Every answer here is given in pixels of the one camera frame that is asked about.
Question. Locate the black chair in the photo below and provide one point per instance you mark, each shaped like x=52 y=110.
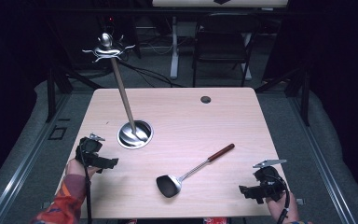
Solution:
x=222 y=37

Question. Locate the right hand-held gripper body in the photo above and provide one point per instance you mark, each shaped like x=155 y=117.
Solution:
x=268 y=180

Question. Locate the person's left hand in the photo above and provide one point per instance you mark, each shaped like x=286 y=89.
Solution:
x=74 y=168

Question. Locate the metal floor rail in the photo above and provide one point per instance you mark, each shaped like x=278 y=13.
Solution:
x=24 y=168
x=323 y=161

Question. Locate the black metal stand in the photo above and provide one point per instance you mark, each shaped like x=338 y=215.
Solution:
x=56 y=90
x=301 y=93

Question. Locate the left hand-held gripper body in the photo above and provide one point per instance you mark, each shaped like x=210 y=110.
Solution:
x=88 y=151

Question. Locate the person's red patterned clothing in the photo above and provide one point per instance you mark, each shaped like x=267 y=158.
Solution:
x=215 y=221

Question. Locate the white desk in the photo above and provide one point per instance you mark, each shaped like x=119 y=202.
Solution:
x=174 y=46

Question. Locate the person's right hand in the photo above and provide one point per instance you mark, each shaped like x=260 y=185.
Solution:
x=278 y=210

